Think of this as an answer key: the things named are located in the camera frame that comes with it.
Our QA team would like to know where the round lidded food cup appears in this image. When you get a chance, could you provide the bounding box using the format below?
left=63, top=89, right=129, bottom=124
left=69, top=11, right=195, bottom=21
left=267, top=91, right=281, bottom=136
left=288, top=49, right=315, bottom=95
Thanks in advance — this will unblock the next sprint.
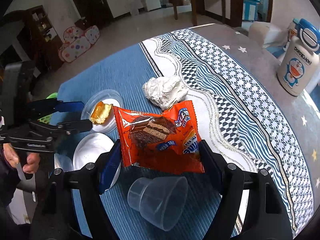
left=54, top=153, right=73, bottom=172

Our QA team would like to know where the orange gold foil wrapper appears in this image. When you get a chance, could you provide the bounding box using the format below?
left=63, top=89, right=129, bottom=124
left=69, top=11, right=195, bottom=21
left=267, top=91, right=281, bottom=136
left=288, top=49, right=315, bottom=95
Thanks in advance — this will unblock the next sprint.
left=90, top=101, right=113, bottom=125

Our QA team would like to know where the clear plastic cup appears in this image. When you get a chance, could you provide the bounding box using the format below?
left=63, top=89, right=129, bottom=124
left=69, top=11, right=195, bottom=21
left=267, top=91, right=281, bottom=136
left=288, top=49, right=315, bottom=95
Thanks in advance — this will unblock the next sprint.
left=127, top=177, right=188, bottom=231

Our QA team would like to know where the orange wafer snack packet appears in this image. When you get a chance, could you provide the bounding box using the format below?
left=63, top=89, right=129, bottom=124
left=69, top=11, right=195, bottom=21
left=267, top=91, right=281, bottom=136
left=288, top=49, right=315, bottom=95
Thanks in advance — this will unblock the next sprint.
left=114, top=100, right=204, bottom=174

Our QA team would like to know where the white paper ball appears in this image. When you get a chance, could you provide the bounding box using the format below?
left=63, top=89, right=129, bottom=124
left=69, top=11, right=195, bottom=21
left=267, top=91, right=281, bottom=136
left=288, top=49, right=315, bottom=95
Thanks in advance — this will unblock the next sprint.
left=142, top=75, right=189, bottom=111

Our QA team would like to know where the green mesh trash basket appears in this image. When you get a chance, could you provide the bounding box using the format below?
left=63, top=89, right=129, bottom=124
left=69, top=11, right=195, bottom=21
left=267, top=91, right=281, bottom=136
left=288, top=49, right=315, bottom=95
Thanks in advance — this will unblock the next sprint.
left=39, top=92, right=57, bottom=124

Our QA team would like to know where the person's left hand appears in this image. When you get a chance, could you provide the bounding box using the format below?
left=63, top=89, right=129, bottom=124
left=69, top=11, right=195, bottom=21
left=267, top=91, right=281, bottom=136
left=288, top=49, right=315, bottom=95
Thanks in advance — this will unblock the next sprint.
left=3, top=144, right=40, bottom=174

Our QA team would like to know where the white round plate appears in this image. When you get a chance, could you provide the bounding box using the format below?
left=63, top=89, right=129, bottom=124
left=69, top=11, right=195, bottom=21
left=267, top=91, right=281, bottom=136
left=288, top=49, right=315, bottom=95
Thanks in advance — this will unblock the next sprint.
left=73, top=133, right=121, bottom=194

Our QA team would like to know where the wooden bookshelf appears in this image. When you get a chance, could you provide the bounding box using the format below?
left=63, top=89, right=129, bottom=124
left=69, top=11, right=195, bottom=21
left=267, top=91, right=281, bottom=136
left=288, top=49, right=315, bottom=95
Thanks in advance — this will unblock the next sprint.
left=27, top=5, right=63, bottom=73

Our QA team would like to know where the clear round lid plate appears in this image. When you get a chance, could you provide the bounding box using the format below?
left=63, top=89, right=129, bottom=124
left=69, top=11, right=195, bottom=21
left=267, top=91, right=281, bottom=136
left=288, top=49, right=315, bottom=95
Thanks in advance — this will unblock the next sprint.
left=81, top=89, right=124, bottom=134

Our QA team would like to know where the polka dot play tent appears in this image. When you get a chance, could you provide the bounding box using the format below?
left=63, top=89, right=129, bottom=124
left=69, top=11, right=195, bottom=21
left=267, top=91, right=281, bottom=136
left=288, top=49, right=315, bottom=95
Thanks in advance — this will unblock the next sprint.
left=58, top=25, right=100, bottom=63

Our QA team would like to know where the blue ribbed table cloth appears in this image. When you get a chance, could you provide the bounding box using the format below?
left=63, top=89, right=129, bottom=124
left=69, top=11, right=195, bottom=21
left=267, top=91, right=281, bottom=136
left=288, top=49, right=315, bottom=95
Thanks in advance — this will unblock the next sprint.
left=57, top=25, right=319, bottom=239

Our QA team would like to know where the dark wooden door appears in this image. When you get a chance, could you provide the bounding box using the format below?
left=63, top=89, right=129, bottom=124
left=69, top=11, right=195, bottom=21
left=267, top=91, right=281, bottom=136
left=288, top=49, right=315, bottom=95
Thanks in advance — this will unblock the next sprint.
left=73, top=0, right=113, bottom=29

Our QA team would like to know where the Doraemon white water bottle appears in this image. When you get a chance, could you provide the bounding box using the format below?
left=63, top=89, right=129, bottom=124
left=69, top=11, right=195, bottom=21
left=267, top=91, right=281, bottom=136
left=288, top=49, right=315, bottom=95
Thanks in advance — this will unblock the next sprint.
left=276, top=18, right=319, bottom=96

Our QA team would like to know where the white cushion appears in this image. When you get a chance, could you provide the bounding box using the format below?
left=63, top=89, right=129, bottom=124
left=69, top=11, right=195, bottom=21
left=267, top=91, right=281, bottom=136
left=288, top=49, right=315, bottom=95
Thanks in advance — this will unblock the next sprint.
left=248, top=22, right=287, bottom=48

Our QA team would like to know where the blue white cabinet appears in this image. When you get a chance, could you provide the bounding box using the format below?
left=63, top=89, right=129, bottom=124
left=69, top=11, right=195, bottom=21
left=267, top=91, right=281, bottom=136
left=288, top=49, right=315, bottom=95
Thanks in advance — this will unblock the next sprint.
left=242, top=0, right=260, bottom=21

